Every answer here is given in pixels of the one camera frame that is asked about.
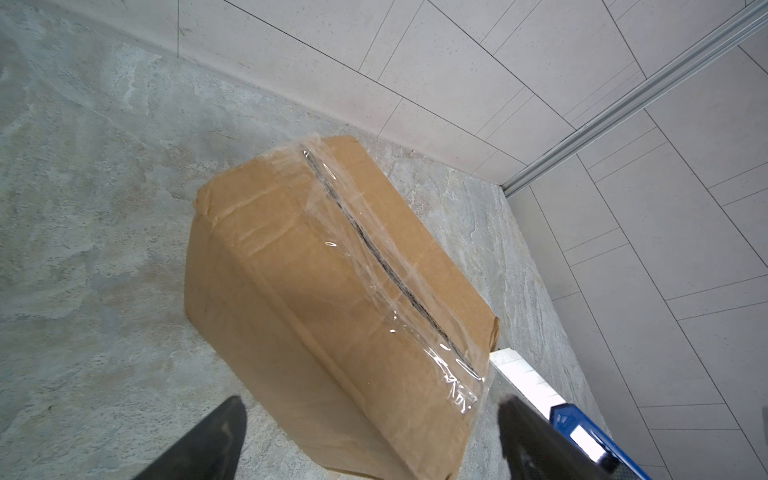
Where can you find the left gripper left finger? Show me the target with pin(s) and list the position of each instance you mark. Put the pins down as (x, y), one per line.
(210, 450)

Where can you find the blue utility knife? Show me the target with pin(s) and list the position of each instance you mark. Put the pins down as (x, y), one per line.
(566, 418)

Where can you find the brown cardboard express box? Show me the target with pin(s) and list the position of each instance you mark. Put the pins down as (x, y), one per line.
(317, 284)

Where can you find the right aluminium corner post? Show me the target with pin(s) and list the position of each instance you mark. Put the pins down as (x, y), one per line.
(699, 56)

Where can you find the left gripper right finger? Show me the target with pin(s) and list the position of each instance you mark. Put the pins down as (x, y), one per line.
(534, 450)

